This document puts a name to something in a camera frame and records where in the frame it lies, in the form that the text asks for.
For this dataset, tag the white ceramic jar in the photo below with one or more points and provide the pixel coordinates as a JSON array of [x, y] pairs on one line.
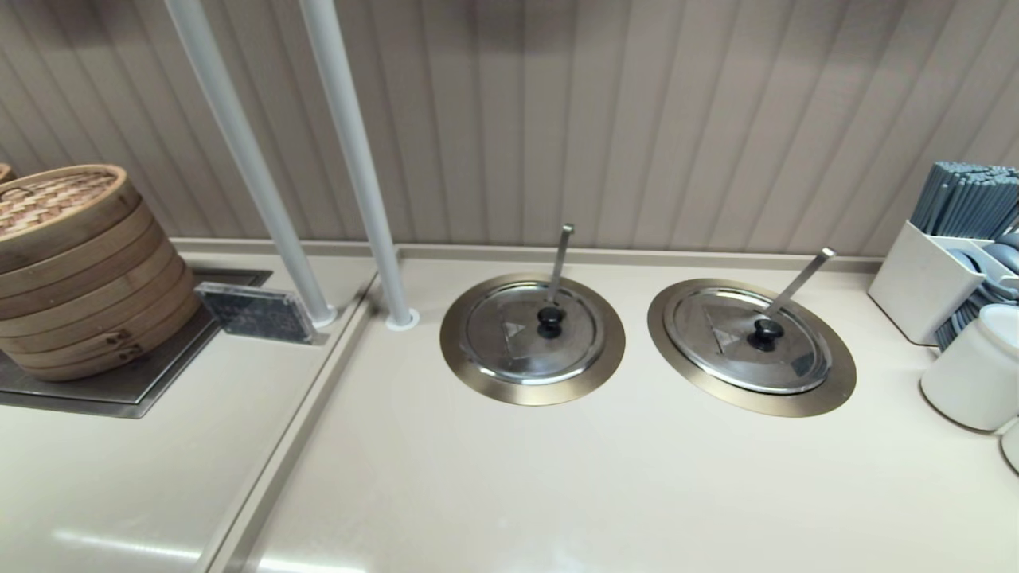
[[971, 374]]

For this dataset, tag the white round container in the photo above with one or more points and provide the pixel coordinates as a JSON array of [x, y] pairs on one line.
[[1013, 447]]

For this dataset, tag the white metal pole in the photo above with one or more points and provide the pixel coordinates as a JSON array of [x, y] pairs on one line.
[[239, 143], [350, 135]]

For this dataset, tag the white utensil holder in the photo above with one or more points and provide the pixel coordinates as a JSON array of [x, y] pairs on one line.
[[915, 278]]

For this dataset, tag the bamboo steamer stack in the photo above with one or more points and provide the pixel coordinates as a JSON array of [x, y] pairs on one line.
[[80, 278]]

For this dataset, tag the bamboo steamer basket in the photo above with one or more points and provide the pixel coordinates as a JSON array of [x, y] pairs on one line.
[[5, 173]]

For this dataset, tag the recessed steel tray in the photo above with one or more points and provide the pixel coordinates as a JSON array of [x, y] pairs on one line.
[[119, 391]]

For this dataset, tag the clear acrylic sign holder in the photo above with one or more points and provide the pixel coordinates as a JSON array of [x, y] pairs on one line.
[[255, 312]]

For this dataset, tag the steel hinged pot lid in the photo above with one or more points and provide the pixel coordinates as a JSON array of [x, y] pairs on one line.
[[509, 350], [716, 350]]

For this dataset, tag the grey chopsticks bundle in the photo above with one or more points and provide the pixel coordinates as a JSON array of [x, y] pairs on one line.
[[963, 199]]

